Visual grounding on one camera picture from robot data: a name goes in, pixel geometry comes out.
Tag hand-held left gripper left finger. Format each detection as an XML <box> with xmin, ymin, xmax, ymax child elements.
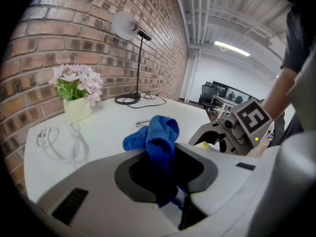
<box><xmin>36</xmin><ymin>149</ymin><xmax>190</xmax><ymax>237</ymax></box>

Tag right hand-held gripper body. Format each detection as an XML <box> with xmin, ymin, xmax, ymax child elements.
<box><xmin>216</xmin><ymin>98</ymin><xmax>275</xmax><ymax>157</ymax></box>

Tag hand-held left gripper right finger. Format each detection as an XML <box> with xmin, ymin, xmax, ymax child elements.
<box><xmin>172</xmin><ymin>143</ymin><xmax>281</xmax><ymax>237</ymax></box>

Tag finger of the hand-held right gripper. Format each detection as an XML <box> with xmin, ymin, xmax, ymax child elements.
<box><xmin>218</xmin><ymin>136</ymin><xmax>236</xmax><ymax>155</ymax></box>
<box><xmin>188</xmin><ymin>121</ymin><xmax>224</xmax><ymax>147</ymax></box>

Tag blue cloth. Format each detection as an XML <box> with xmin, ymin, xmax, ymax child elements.
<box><xmin>122</xmin><ymin>115</ymin><xmax>189</xmax><ymax>212</ymax></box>

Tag person's right forearm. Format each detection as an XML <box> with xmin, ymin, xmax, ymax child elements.
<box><xmin>246</xmin><ymin>67</ymin><xmax>297</xmax><ymax>158</ymax></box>

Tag white office desk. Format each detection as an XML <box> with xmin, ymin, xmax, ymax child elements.
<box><xmin>211</xmin><ymin>94</ymin><xmax>239</xmax><ymax>116</ymax></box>

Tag black office chair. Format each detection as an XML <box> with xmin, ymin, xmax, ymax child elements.
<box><xmin>198</xmin><ymin>81</ymin><xmax>220</xmax><ymax>115</ymax></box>

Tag thin-framed eyeglasses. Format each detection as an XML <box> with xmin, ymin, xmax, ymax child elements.
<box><xmin>135</xmin><ymin>118</ymin><xmax>152</xmax><ymax>128</ymax></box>

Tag ceiling tube light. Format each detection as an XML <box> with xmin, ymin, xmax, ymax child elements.
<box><xmin>213</xmin><ymin>40</ymin><xmax>251</xmax><ymax>57</ymax></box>

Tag person's body in black clothing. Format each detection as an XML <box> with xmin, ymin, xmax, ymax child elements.
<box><xmin>268</xmin><ymin>0</ymin><xmax>316</xmax><ymax>148</ymax></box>

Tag pink flowers in pot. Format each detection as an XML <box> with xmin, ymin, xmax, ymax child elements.
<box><xmin>47</xmin><ymin>63</ymin><xmax>105</xmax><ymax>123</ymax></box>

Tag black desk lamp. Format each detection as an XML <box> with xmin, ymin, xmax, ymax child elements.
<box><xmin>111</xmin><ymin>10</ymin><xmax>153</xmax><ymax>106</ymax></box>

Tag black lamp cable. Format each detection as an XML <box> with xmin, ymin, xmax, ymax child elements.
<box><xmin>122</xmin><ymin>89</ymin><xmax>167</xmax><ymax>109</ymax></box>

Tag white power strip cable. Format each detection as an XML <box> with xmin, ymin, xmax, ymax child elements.
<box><xmin>36</xmin><ymin>120</ymin><xmax>90</xmax><ymax>165</ymax></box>

